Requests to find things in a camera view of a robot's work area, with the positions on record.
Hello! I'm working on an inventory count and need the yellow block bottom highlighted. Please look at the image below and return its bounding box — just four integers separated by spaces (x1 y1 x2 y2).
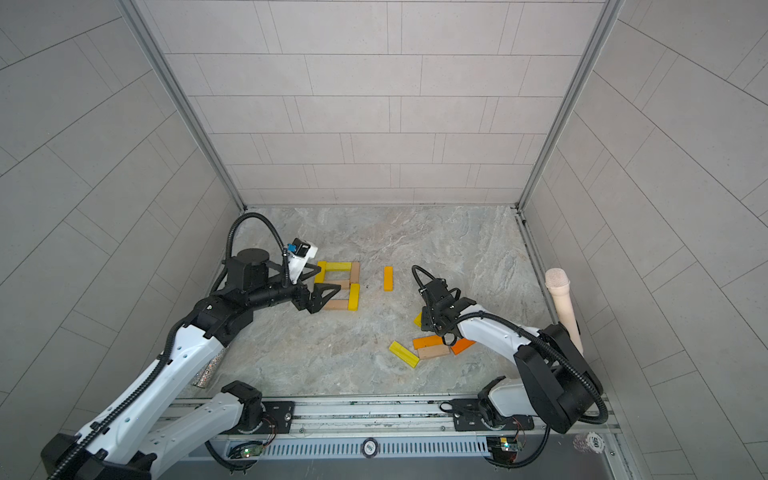
347 283 360 311

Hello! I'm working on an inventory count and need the circuit board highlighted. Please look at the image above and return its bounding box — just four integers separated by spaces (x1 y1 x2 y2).
228 441 265 460
486 437 524 462

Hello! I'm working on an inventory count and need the right circuit board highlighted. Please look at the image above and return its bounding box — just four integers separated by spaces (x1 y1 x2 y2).
486 437 524 462

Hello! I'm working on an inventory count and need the left circuit board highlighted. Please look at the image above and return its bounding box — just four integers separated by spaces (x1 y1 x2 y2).
228 441 265 460

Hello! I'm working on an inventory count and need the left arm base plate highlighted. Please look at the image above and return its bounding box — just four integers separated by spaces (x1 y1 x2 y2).
226 401 295 435

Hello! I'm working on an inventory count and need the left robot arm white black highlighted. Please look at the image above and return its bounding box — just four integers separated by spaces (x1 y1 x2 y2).
41 239 340 479

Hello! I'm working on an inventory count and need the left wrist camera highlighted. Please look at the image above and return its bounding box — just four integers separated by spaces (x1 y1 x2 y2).
287 238 318 284

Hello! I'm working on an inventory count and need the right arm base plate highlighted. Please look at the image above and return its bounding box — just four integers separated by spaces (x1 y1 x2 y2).
439 398 535 432

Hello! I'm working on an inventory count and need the aluminium rail frame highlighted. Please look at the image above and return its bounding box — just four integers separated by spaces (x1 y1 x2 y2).
116 391 631 480

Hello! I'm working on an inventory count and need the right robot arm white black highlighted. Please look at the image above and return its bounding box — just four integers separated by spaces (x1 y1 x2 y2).
414 268 609 433

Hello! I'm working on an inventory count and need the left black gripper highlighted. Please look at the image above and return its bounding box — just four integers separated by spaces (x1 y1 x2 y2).
247 262 341 314

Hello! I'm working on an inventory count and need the beige cylinder post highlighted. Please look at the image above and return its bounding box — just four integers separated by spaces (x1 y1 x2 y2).
545 268 584 354

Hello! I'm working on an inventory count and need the orange block small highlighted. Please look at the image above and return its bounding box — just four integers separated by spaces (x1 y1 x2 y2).
383 266 394 292

